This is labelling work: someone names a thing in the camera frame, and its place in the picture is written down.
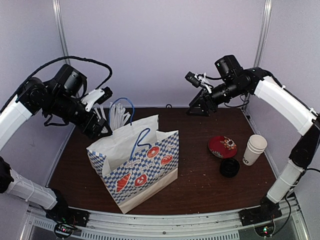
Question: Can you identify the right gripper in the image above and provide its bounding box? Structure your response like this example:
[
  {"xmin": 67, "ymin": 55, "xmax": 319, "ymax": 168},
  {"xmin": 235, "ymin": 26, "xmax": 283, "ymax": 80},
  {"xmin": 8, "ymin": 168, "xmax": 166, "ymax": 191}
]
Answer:
[{"xmin": 186, "ymin": 78, "xmax": 245, "ymax": 117}]

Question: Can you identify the blue checkered paper bag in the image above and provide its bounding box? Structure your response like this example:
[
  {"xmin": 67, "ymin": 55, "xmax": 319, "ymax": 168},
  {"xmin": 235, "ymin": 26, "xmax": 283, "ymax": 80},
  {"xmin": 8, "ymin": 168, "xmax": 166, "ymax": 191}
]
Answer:
[{"xmin": 86, "ymin": 111, "xmax": 179, "ymax": 214}]

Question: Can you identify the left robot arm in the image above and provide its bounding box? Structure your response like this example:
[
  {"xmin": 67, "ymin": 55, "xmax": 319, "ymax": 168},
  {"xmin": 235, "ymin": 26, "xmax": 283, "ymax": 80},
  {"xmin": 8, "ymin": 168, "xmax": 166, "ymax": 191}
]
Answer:
[{"xmin": 0, "ymin": 64, "xmax": 113, "ymax": 222}]

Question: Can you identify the paper cup holding straws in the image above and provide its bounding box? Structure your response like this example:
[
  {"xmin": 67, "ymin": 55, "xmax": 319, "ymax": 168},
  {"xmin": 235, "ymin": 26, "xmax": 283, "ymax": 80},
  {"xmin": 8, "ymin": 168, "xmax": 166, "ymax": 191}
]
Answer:
[{"xmin": 94, "ymin": 101, "xmax": 131, "ymax": 131}]

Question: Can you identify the red floral plate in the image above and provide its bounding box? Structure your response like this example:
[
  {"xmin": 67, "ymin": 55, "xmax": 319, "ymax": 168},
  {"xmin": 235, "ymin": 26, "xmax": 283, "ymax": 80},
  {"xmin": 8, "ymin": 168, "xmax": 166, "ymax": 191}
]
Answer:
[{"xmin": 207, "ymin": 135, "xmax": 238, "ymax": 159}]

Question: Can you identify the stack of black lids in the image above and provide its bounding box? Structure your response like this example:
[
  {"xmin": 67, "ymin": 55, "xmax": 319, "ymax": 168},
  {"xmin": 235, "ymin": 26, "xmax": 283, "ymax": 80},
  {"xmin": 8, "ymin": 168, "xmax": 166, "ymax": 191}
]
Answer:
[{"xmin": 219, "ymin": 158, "xmax": 240, "ymax": 178}]

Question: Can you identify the stack of paper cups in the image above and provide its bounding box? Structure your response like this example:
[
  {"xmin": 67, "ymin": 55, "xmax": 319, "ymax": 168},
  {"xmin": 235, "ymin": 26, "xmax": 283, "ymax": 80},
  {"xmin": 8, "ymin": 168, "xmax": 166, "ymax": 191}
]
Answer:
[{"xmin": 242, "ymin": 134, "xmax": 268, "ymax": 166}]

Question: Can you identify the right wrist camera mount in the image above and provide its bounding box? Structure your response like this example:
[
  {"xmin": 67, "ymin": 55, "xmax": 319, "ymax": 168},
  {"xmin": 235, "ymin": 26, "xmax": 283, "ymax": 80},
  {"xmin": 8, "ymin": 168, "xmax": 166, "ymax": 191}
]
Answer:
[{"xmin": 184, "ymin": 71, "xmax": 213, "ymax": 93}]

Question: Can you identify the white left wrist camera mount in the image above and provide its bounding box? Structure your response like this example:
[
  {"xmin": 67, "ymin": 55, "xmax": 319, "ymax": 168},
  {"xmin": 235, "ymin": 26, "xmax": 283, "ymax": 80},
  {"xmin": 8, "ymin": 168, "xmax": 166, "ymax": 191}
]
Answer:
[{"xmin": 80, "ymin": 86, "xmax": 113, "ymax": 112}]

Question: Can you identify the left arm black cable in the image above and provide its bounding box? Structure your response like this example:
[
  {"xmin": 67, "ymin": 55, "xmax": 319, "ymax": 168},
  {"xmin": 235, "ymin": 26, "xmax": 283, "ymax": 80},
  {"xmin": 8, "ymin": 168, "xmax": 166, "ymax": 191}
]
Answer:
[{"xmin": 14, "ymin": 55, "xmax": 113, "ymax": 91}]

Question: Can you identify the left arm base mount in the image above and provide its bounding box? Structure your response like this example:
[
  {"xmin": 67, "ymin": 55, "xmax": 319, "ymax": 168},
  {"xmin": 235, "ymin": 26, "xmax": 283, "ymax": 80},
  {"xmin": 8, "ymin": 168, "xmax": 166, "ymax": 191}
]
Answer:
[{"xmin": 44, "ymin": 207, "xmax": 90, "ymax": 227}]

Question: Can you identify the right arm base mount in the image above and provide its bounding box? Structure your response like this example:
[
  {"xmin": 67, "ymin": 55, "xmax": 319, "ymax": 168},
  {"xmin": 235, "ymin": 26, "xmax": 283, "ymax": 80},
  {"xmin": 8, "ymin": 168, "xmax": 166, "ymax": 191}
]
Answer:
[{"xmin": 238, "ymin": 206, "xmax": 283, "ymax": 227}]

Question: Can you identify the aluminium front rail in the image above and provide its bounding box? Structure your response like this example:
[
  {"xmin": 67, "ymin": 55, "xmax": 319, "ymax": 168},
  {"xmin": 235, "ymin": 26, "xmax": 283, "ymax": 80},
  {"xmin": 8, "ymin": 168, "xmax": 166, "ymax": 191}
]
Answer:
[{"xmin": 19, "ymin": 197, "xmax": 311, "ymax": 240}]

